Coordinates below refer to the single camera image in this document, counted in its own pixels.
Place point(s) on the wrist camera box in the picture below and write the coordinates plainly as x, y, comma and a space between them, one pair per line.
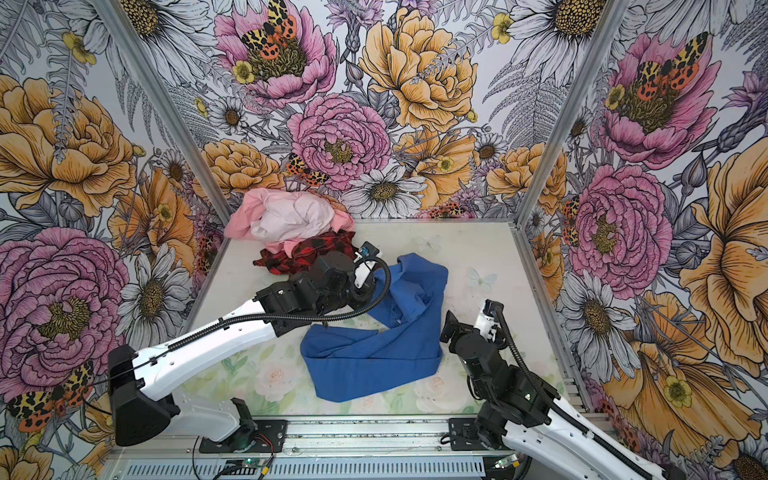
365, 263
489, 326

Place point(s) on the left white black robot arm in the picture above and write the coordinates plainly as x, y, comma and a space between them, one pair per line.
144, 386

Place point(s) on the pink cloth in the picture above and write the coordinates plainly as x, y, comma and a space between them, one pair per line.
239, 224

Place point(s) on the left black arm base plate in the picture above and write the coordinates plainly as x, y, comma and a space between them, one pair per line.
260, 436

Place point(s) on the aluminium corner post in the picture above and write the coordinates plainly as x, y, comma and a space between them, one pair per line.
117, 23
606, 30

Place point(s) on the blue cloth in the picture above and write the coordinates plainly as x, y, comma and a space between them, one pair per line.
345, 363

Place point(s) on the red black plaid cloth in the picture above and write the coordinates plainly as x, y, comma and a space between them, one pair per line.
302, 254

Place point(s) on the right aluminium corner post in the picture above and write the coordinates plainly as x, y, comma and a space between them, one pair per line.
606, 30

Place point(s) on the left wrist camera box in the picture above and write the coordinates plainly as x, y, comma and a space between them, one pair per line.
365, 263

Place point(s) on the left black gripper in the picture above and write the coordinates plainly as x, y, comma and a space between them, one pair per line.
365, 292

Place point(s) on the left aluminium corner post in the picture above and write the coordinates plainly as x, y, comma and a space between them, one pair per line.
117, 23

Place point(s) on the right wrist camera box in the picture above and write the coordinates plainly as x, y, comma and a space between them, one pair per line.
489, 326

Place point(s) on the aluminium front rail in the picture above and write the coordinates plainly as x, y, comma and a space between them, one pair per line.
340, 435

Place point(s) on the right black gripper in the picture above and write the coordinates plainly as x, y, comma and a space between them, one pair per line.
450, 327

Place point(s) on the pale lilac white cloth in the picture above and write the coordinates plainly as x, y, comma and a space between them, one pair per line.
282, 216

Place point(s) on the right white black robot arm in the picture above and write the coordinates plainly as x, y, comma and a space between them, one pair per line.
522, 412

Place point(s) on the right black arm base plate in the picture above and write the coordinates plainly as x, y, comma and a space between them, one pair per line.
465, 434

